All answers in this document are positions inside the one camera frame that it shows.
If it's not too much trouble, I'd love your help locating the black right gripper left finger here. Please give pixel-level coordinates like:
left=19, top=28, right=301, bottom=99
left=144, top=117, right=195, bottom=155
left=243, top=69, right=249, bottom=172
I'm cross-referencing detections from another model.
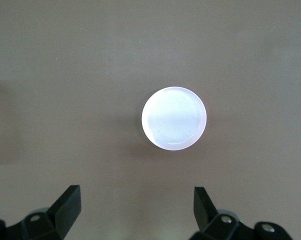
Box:
left=0, top=184, right=82, bottom=240

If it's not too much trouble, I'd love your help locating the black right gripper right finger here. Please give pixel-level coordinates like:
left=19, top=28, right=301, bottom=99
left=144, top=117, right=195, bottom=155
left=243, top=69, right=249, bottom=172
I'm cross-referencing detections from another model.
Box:
left=190, top=186, right=296, bottom=240

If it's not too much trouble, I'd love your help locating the pink round plate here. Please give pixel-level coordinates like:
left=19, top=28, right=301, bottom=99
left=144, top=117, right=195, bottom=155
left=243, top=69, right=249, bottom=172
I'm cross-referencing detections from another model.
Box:
left=141, top=86, right=208, bottom=152

